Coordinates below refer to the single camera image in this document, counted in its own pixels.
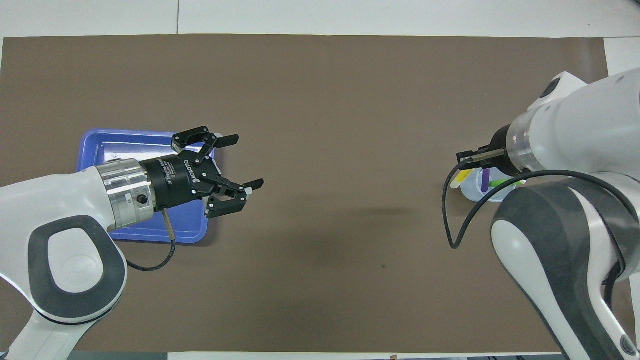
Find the blue plastic tray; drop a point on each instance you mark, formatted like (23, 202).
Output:
(145, 145)

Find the clear plastic cup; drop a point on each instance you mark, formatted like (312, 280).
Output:
(475, 192)

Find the brown table mat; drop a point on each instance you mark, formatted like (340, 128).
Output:
(320, 250)

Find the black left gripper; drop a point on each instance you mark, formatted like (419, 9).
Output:
(175, 182)

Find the purple marker pen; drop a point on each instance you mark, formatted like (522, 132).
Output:
(485, 181)

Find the green marker pen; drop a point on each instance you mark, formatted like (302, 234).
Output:
(500, 183)

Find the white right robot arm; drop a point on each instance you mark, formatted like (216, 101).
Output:
(590, 125)

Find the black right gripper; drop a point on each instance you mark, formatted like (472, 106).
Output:
(502, 150)

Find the yellow marker pen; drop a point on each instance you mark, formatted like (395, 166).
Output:
(461, 179)

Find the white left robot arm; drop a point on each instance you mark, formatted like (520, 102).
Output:
(65, 200)

